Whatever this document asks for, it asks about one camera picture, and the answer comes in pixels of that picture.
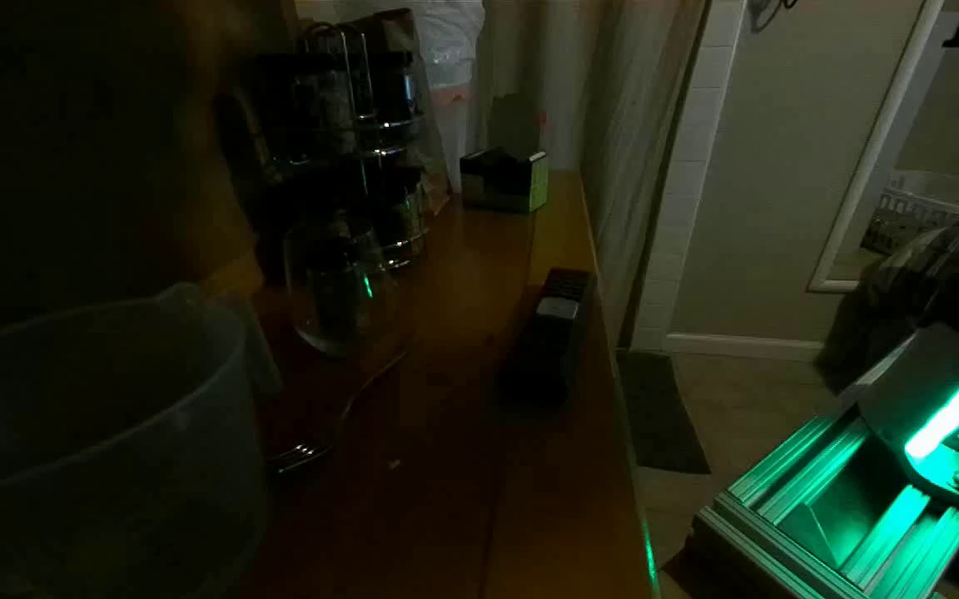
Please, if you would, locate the black rectangular box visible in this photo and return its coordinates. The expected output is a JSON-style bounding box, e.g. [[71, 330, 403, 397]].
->
[[501, 268, 592, 410]]

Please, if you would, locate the green and black box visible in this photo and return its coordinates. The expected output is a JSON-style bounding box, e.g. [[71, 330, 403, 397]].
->
[[461, 150, 551, 211]]

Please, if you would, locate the dark glass coffee maker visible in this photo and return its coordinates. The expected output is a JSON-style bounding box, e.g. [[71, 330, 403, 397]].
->
[[236, 7, 426, 357]]

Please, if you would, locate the metal spoon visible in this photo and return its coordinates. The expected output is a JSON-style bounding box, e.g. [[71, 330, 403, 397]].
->
[[261, 344, 403, 480]]

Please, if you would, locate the white lined trash bin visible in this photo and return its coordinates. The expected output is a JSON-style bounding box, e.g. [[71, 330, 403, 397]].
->
[[411, 0, 486, 194]]

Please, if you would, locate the clear plastic measuring jug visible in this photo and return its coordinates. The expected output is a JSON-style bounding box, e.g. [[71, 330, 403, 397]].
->
[[0, 281, 274, 599]]

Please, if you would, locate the white laundry basket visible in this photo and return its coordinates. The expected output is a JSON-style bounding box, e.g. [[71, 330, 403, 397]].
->
[[862, 170, 959, 256]]

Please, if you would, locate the aluminium extrusion robot mount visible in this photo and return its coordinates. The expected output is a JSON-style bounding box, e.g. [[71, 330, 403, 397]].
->
[[680, 330, 959, 599]]

